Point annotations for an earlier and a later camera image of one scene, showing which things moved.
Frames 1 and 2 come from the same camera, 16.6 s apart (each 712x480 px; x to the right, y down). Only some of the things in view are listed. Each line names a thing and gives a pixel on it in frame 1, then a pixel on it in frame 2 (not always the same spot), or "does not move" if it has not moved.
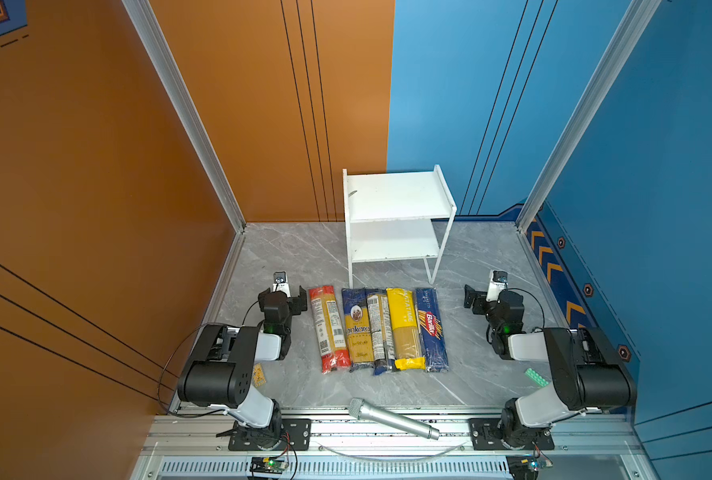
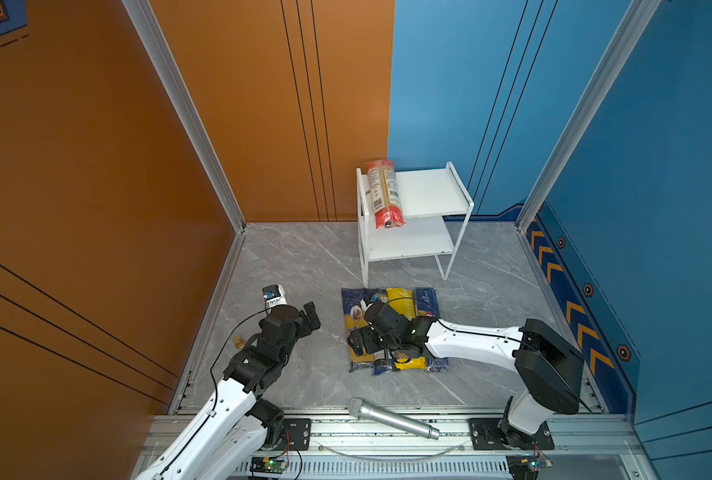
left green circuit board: [268, 465] does not move
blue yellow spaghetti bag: [358, 327] does not move
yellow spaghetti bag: [406, 341] does not move
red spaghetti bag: [330, 330] -> [388, 208]
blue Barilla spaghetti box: [434, 345] does not move
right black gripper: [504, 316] -> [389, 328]
